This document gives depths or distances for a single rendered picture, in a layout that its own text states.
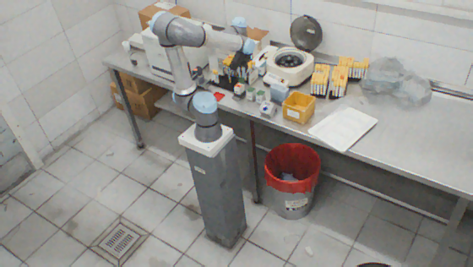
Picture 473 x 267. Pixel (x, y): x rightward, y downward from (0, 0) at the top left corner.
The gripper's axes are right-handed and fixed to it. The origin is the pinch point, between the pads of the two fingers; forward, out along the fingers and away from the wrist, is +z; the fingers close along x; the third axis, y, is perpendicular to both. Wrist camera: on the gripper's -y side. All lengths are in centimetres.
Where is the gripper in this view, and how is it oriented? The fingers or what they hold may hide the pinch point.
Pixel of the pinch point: (241, 77)
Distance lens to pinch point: 244.0
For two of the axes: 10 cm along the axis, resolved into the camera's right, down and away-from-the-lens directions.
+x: -8.0, -3.5, 4.9
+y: 6.0, -5.9, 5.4
